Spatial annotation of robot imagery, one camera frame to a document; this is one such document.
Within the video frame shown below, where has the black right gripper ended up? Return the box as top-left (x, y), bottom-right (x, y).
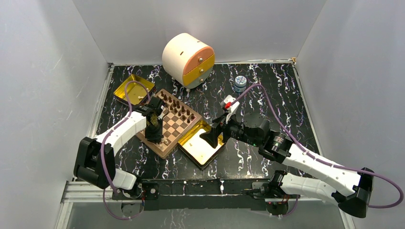
top-left (199, 110), bottom-right (261, 149)

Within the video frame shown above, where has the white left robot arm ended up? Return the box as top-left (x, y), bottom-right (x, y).
top-left (74, 97), bottom-right (165, 198)

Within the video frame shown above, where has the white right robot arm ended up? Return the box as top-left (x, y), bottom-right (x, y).
top-left (200, 114), bottom-right (373, 218)

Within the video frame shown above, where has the wooden chess board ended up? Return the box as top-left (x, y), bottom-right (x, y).
top-left (136, 89), bottom-right (202, 159)

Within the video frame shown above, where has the dark chess pieces row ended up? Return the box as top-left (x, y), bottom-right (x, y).
top-left (158, 92), bottom-right (201, 126)

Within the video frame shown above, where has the gold tin with white pieces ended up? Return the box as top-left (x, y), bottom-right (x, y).
top-left (113, 74), bottom-right (157, 106)

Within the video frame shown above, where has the empty gold tin lid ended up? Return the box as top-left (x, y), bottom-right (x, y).
top-left (178, 120), bottom-right (225, 170)

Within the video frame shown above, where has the small blue white jar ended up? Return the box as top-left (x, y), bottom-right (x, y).
top-left (234, 75), bottom-right (247, 93)

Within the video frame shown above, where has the round pastel drawer cabinet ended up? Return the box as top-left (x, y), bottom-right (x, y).
top-left (162, 33), bottom-right (215, 89)

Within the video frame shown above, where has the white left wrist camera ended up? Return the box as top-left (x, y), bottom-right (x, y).
top-left (158, 105), bottom-right (167, 120)

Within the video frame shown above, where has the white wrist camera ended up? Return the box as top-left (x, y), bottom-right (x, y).
top-left (220, 95), bottom-right (240, 124)
top-left (158, 105), bottom-right (167, 120)

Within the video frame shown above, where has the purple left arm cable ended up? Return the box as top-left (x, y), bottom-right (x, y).
top-left (99, 80), bottom-right (152, 220)

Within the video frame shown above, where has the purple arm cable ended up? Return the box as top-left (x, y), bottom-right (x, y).
top-left (99, 80), bottom-right (152, 220)
top-left (226, 83), bottom-right (404, 218)

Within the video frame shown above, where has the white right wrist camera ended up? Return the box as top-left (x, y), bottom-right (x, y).
top-left (220, 95), bottom-right (240, 124)

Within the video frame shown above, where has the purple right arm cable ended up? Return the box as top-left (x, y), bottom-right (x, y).
top-left (226, 83), bottom-right (404, 218)

